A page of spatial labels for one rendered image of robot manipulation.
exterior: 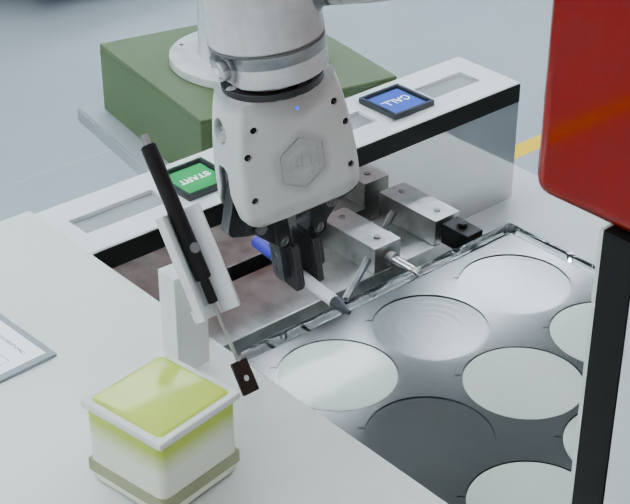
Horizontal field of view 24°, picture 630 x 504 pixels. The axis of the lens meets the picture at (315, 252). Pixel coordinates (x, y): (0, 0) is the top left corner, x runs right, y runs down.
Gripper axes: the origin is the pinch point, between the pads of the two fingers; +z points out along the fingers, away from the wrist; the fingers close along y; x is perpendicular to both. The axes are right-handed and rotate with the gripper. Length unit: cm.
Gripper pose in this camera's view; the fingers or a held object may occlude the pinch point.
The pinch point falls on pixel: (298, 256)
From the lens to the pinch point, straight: 112.2
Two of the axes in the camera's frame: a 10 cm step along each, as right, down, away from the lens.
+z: 1.2, 8.5, 5.1
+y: 8.4, -3.6, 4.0
